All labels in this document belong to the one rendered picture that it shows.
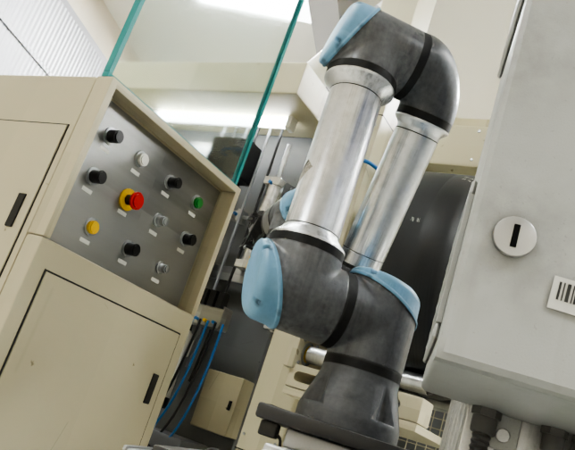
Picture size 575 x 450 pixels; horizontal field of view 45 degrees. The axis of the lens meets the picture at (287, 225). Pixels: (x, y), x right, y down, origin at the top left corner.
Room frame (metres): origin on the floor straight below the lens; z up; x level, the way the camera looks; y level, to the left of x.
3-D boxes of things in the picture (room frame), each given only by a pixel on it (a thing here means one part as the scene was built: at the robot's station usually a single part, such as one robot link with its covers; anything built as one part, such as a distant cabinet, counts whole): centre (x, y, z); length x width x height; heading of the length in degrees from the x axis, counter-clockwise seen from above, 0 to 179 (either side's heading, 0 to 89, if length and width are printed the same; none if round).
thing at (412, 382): (1.73, -0.30, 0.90); 0.35 x 0.05 x 0.05; 57
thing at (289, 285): (1.00, -0.04, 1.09); 0.15 x 0.12 x 0.55; 103
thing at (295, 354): (1.95, -0.22, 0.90); 0.40 x 0.03 x 0.10; 147
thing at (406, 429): (1.85, -0.37, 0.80); 0.37 x 0.36 x 0.02; 147
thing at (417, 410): (1.74, -0.30, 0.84); 0.36 x 0.09 x 0.06; 57
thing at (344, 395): (1.02, -0.17, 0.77); 0.15 x 0.15 x 0.10
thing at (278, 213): (1.14, -0.01, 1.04); 0.11 x 0.08 x 0.09; 13
